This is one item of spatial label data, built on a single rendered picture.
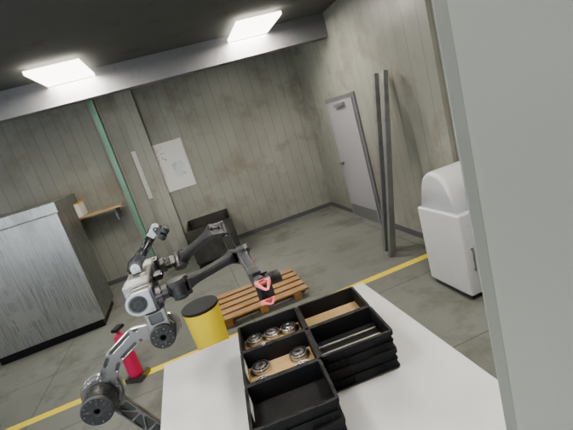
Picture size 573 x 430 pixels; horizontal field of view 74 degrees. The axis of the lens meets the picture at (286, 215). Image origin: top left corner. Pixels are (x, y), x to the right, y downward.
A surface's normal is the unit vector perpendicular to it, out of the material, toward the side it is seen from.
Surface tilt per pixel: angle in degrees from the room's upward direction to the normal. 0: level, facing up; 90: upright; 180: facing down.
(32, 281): 90
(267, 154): 90
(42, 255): 90
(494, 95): 90
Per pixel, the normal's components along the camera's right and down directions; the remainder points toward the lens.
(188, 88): 0.27, 0.17
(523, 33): -0.92, 0.33
